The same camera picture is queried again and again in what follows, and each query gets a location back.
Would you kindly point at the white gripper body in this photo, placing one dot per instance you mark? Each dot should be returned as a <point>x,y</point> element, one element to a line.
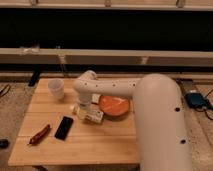
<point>84,101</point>

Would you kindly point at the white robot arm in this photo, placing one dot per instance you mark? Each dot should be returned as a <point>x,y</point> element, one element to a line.
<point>159,117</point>

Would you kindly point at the orange ceramic bowl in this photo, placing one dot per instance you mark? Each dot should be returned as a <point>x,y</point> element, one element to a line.
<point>113,106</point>

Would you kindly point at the beige square sponge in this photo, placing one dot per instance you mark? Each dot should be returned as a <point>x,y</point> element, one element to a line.
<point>95,98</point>

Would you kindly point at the black smartphone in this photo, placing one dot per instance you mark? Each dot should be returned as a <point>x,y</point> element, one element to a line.
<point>64,127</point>

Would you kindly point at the white paper cup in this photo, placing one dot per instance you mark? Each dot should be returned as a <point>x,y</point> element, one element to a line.
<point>56,88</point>

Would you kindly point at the wooden table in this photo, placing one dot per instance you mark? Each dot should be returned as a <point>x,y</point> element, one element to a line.
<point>111,142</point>

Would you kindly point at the red sausage stick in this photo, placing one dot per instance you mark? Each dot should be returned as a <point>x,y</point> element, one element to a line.
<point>40,135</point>

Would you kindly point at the black round object on floor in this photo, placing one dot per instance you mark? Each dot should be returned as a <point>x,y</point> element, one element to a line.
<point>4,143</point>

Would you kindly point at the blue device on floor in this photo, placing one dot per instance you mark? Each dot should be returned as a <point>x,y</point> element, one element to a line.
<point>197,100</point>

